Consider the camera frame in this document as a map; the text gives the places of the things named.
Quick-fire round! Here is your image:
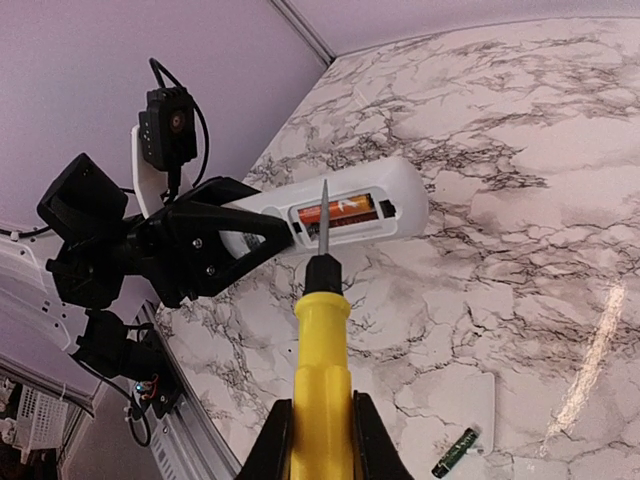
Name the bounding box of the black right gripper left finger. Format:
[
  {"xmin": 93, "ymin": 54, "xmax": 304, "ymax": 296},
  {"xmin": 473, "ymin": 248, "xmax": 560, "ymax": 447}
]
[{"xmin": 239, "ymin": 399, "xmax": 294, "ymax": 480}]

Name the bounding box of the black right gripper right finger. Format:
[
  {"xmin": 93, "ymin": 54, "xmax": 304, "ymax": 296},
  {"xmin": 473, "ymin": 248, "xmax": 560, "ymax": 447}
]
[{"xmin": 352, "ymin": 391, "xmax": 413, "ymax": 480}]

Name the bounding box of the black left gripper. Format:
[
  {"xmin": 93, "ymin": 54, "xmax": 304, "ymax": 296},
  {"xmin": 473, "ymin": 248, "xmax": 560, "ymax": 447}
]
[{"xmin": 119, "ymin": 176, "xmax": 293, "ymax": 308}]

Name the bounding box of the yellow black screwdriver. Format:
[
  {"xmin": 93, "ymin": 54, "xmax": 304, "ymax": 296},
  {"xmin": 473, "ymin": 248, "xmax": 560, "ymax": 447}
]
[{"xmin": 289, "ymin": 184, "xmax": 354, "ymax": 480}]

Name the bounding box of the green AAA battery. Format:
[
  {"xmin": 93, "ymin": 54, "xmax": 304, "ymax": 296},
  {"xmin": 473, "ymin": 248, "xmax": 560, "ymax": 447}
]
[{"xmin": 431, "ymin": 427, "xmax": 481, "ymax": 479}]

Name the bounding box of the white battery cover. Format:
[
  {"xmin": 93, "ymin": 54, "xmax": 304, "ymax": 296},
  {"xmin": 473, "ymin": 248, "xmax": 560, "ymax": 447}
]
[{"xmin": 442, "ymin": 372, "xmax": 496, "ymax": 456}]

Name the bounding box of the orange AAA battery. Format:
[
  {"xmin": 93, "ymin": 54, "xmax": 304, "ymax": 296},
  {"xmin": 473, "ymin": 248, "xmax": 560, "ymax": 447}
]
[{"xmin": 298, "ymin": 194, "xmax": 375, "ymax": 225}]

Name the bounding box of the white remote control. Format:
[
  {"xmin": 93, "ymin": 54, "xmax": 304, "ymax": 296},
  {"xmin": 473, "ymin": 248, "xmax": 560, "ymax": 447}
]
[{"xmin": 228, "ymin": 157, "xmax": 429, "ymax": 255}]

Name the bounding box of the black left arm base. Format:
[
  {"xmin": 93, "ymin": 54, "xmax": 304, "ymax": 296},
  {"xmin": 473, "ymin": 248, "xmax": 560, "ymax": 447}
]
[{"xmin": 121, "ymin": 322, "xmax": 184, "ymax": 420}]

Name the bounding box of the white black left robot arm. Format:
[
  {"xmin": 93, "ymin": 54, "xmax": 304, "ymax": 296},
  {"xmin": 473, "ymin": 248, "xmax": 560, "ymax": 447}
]
[{"xmin": 37, "ymin": 154, "xmax": 294, "ymax": 381}]

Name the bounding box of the white perforated bin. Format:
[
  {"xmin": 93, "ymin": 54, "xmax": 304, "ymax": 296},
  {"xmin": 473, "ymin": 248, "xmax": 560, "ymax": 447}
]
[{"xmin": 1, "ymin": 378, "xmax": 68, "ymax": 455}]

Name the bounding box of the aluminium front table rail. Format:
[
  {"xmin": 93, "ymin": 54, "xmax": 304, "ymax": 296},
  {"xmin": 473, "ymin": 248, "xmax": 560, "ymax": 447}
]
[{"xmin": 138, "ymin": 301, "xmax": 252, "ymax": 479}]

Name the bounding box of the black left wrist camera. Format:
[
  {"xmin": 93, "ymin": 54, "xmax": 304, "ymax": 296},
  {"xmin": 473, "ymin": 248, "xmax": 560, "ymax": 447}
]
[{"xmin": 128, "ymin": 85, "xmax": 197, "ymax": 221}]

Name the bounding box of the aluminium left corner post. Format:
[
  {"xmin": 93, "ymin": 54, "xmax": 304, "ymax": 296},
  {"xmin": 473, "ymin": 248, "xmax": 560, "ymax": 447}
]
[{"xmin": 268, "ymin": 0, "xmax": 337, "ymax": 67}]

